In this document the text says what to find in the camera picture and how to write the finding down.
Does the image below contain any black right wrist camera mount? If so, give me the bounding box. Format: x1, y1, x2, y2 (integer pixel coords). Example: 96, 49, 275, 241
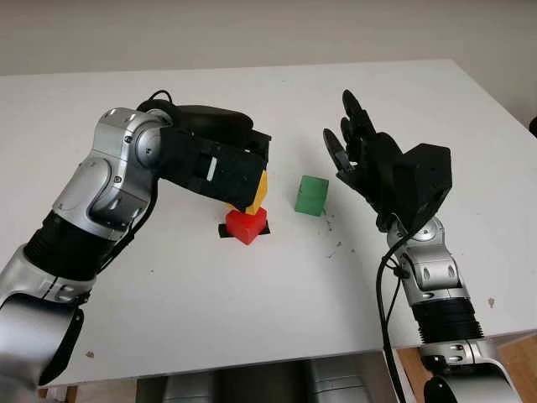
396, 142, 453, 231

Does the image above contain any black tape strip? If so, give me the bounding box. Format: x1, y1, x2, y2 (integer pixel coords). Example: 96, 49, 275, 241
217, 223, 273, 239

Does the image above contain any green wooden block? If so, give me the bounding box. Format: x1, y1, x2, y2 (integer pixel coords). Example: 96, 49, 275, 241
294, 175, 330, 217

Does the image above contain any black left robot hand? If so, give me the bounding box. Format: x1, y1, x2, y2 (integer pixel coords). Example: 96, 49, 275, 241
171, 104, 273, 169

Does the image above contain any yellow wooden block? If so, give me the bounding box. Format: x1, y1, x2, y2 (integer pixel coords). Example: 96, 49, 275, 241
224, 170, 269, 218

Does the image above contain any grey robot thigh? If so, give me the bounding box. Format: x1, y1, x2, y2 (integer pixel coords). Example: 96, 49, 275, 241
161, 371, 219, 403
310, 356, 370, 403

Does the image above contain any red wooden block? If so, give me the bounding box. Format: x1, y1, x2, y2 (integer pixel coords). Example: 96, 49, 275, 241
225, 207, 269, 246

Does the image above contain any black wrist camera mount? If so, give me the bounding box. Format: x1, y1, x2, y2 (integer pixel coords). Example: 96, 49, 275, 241
396, 142, 453, 231
159, 128, 269, 212

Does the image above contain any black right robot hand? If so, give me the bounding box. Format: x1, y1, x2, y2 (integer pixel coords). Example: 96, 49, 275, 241
322, 89, 411, 232

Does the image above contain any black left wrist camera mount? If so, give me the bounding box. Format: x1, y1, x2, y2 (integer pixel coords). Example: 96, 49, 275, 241
159, 128, 269, 212

